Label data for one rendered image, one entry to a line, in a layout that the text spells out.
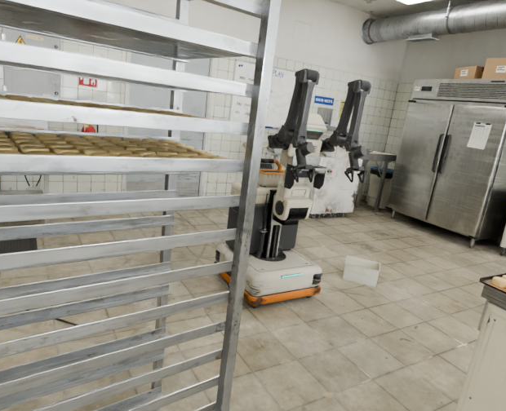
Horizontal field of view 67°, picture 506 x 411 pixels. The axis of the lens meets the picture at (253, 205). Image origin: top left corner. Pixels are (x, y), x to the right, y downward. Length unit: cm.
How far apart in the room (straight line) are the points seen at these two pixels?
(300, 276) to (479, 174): 313
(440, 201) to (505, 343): 417
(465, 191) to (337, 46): 281
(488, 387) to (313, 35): 521
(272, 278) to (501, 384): 155
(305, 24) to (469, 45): 244
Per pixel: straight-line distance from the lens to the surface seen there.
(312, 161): 264
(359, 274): 350
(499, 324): 154
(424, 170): 574
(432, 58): 710
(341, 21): 644
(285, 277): 276
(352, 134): 257
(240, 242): 98
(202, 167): 89
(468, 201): 541
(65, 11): 78
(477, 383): 166
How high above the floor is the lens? 137
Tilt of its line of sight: 14 degrees down
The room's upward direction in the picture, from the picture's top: 7 degrees clockwise
